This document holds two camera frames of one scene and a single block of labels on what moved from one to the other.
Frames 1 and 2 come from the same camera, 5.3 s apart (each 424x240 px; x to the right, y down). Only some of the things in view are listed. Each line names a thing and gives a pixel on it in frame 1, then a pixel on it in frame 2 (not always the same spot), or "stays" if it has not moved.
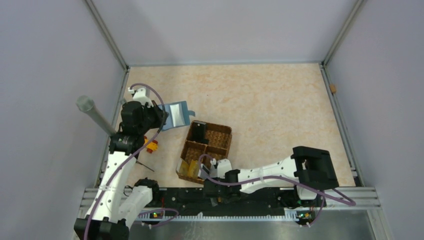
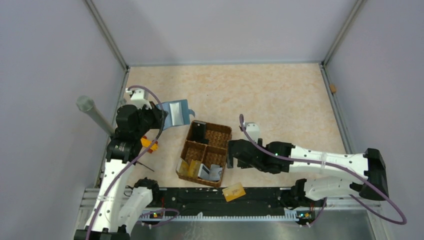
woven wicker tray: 203,138 stays
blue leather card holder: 178,114 stays
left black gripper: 158,112 stays
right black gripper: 224,198 -> 230,158
